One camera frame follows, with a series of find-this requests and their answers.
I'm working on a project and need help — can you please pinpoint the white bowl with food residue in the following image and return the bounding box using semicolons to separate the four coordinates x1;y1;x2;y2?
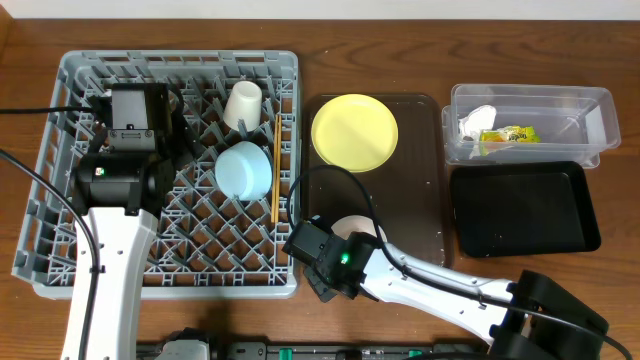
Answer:
331;215;377;239

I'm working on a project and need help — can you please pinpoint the wooden chopsticks pair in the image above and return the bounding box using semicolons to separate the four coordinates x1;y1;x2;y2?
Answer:
271;114;282;226

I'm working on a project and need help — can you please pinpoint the yellow plate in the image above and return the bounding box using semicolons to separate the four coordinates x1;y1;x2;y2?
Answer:
311;94;399;173

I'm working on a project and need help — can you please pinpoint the white tissue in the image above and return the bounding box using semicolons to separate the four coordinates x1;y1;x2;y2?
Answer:
459;105;497;141

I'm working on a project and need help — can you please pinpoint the green pandan cake wrapper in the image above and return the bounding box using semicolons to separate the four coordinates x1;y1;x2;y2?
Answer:
480;125;540;143

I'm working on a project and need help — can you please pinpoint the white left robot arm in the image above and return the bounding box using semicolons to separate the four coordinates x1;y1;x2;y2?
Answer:
61;83;204;359

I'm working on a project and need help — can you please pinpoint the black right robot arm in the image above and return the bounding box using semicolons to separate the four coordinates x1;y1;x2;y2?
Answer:
284;224;612;359

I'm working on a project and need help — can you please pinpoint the grey dishwasher rack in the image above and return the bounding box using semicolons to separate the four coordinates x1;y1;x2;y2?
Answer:
36;50;302;299

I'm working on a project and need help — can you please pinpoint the light blue bowl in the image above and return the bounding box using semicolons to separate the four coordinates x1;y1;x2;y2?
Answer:
214;141;272;201

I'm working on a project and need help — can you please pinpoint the white plastic cup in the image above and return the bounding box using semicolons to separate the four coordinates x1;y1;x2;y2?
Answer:
223;80;262;132

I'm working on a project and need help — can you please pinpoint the dark brown serving tray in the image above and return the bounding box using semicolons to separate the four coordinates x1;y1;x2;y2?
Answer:
296;94;453;267

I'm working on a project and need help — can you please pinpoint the black plastic bin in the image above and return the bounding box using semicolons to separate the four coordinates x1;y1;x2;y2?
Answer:
450;161;602;258

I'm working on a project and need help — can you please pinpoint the clear plastic bin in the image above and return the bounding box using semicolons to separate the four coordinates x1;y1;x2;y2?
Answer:
442;84;621;168

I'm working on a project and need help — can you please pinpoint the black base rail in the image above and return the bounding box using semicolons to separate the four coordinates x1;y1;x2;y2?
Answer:
136;328;486;360

